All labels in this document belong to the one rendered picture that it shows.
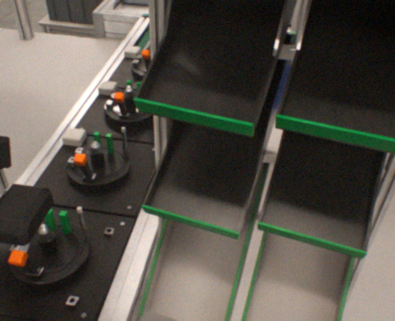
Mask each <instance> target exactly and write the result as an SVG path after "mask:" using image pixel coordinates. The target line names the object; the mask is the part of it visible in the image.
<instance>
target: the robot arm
mask: <svg viewBox="0 0 395 321"><path fill-rule="evenodd" d="M10 167H11V145H10V138H9V137H7V136H0V170H1V169H4V168H6V169H8V168H10ZM53 205H54V199H53V196H52V193H51V191H50V189H47V188H43V187H33V186H28V185H24V184H19V183H13V185H12V186H11V187H10V188H9V189H8V190H7V192H6V193H5V194H3V195H2V196H1V197H0V242H1V243H9V244H13V245H22V246H24V245H26V244H28V243H30V241H31V240H32V237H33V236H34V234H36V232H37V230H38V228H39V226H40V225H41V223H43V220H44V219H45V217H46V215H47V214H48V211H50V209H51V208H52V206H53Z"/></svg>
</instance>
